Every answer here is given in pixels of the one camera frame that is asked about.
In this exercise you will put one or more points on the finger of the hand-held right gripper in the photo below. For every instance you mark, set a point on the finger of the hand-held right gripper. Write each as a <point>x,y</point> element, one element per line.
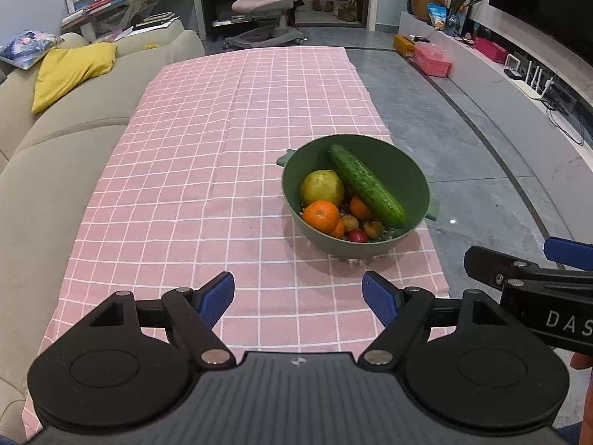
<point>486,262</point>
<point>572,252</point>

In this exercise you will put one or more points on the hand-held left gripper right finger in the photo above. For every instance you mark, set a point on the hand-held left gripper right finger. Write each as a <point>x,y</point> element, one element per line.
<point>382,296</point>

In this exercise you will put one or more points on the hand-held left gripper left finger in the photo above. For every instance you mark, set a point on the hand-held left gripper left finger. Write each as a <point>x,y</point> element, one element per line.
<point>214,299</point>

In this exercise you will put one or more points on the red tomato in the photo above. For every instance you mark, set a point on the red tomato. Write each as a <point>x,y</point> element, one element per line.
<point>357,236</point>

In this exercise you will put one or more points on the brown longan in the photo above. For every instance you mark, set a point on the brown longan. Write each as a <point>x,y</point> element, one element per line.
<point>350,223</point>
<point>373,229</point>

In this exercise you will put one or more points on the orange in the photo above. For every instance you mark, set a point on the orange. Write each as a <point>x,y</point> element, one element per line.
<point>321,215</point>
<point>338,230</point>
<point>359,208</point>

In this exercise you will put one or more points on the green cucumber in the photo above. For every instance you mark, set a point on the green cucumber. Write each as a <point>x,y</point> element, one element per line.
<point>366,183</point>

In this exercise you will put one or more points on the yellow-green pear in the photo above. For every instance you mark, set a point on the yellow-green pear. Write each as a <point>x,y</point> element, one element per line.
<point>322,187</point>

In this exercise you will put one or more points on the green colander bowl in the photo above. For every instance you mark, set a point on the green colander bowl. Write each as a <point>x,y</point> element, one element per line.
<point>315,157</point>

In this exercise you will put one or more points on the person's right hand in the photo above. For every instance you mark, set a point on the person's right hand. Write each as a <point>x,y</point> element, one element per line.
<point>583,361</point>

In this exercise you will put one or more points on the pink checked tablecloth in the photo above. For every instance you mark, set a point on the pink checked tablecloth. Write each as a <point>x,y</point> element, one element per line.
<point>185,171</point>

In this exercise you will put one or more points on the white router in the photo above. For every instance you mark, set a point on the white router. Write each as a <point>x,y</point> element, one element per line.
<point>532,85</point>

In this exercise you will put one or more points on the small white clock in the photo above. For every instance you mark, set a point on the small white clock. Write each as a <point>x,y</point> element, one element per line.
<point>514,62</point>

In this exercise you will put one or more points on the beige sofa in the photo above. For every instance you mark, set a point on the beige sofa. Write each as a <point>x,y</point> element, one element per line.
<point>55,171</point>

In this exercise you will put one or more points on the pink plastic box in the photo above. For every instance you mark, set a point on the pink plastic box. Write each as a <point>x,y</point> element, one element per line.
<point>432,59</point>

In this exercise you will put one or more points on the magenta box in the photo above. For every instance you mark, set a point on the magenta box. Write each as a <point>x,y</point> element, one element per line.
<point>490,49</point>

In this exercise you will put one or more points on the orange box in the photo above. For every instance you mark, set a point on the orange box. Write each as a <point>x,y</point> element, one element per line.
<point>405,45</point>

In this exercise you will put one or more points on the blue glass vase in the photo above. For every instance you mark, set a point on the blue glass vase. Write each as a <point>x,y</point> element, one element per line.
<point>454,24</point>

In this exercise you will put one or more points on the black television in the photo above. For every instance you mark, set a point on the black television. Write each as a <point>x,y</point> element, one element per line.
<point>546,4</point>

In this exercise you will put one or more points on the snack bag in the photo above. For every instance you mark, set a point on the snack bag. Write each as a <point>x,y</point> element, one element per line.
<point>437,15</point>

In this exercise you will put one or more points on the gold vase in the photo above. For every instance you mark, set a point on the gold vase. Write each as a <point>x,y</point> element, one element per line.
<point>426,0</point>

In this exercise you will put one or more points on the yellow pillow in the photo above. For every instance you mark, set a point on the yellow pillow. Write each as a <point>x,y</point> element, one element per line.
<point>69,72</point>

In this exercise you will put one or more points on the pink office chair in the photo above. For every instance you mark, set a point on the pink office chair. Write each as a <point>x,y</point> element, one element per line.
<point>264,7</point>

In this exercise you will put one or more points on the desk with books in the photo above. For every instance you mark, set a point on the desk with books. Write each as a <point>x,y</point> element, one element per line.
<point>120,0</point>

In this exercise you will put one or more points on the printed pillow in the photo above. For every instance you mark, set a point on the printed pillow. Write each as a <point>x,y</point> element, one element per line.
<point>28,46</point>

